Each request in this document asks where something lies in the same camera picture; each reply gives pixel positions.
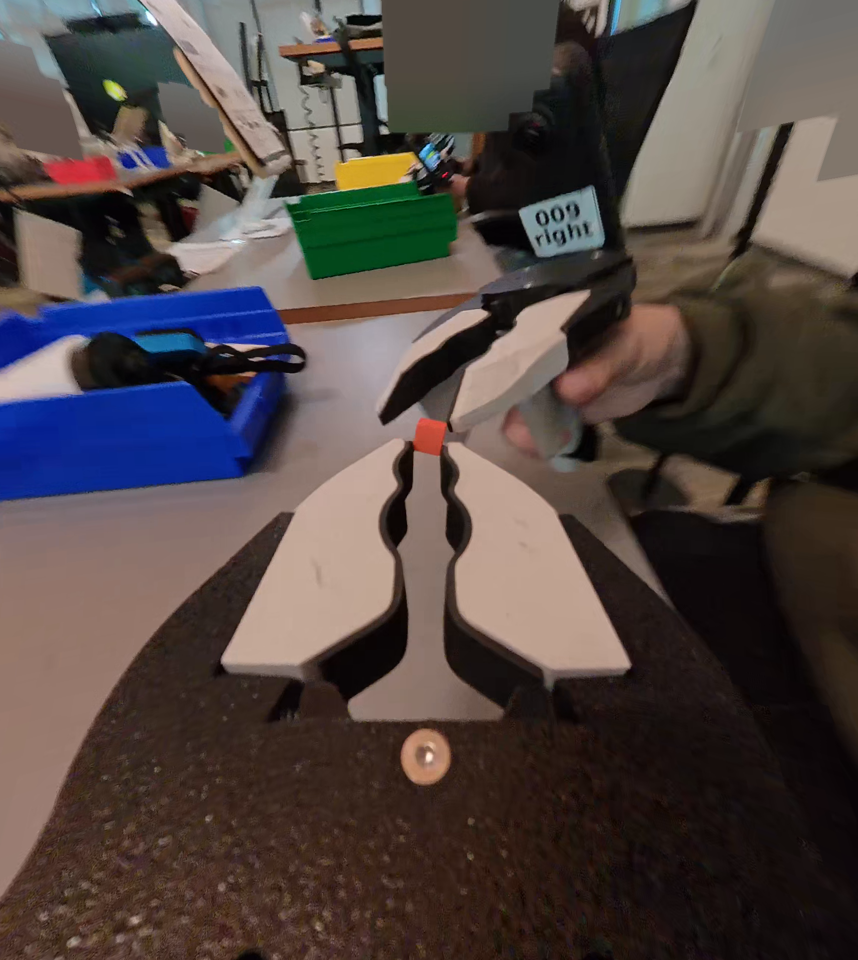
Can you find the person's right forearm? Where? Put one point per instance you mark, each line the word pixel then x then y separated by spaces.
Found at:
pixel 774 360

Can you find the blue storage bin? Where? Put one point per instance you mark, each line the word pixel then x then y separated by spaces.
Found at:
pixel 98 442

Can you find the yellow storage bin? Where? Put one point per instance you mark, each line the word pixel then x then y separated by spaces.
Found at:
pixel 372 172

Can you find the wooden board with instruction sheet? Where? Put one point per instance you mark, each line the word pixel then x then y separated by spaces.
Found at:
pixel 218 82

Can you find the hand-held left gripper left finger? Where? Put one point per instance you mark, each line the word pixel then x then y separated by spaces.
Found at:
pixel 324 577

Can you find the white board stand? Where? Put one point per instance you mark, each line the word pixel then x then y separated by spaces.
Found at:
pixel 260 202

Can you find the person's dark trousers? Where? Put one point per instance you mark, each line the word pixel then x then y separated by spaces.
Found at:
pixel 699 570

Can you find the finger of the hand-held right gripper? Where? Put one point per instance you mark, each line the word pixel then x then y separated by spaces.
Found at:
pixel 519 360
pixel 440 345

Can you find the wooden standing desk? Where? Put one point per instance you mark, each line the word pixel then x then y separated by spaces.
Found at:
pixel 331 49

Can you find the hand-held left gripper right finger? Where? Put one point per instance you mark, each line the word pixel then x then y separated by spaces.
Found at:
pixel 526 585

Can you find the person's right hand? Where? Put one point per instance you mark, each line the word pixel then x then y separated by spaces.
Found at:
pixel 631 360

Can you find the brown wooden piece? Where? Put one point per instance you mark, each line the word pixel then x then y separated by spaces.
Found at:
pixel 230 386

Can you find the blue black case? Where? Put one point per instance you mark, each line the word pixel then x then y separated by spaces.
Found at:
pixel 170 345

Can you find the white bottle black lid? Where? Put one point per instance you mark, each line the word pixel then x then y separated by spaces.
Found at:
pixel 23 375

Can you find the small red cube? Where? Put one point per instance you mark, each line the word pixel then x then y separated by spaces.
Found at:
pixel 429 439

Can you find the red box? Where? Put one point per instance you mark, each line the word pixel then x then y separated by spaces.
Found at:
pixel 80 170

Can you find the green storage bin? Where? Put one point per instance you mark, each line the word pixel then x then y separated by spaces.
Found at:
pixel 376 232

